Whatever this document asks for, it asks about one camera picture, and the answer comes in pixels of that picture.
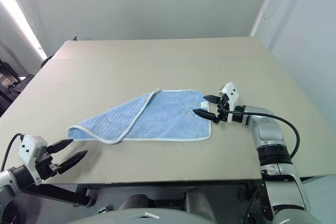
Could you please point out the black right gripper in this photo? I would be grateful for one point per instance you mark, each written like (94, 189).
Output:
(223, 112)

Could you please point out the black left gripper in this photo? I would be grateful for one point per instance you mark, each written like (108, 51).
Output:
(45, 165)

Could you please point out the blue towel with white trim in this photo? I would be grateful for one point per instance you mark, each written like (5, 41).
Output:
(162, 119)

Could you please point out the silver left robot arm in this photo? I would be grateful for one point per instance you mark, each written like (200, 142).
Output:
(10, 182)

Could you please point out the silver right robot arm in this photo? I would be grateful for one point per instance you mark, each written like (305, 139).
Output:
(267, 132)

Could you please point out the grey robot torso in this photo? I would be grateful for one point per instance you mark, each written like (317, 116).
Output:
(118, 216)

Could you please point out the black equipment rack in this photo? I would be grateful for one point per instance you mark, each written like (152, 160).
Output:
(10, 85)

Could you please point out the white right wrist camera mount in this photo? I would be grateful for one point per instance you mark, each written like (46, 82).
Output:
(231, 94)

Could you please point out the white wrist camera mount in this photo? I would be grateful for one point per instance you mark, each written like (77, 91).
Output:
(231, 94)
(29, 150)

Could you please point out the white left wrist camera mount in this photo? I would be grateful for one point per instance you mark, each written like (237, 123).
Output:
(29, 150)

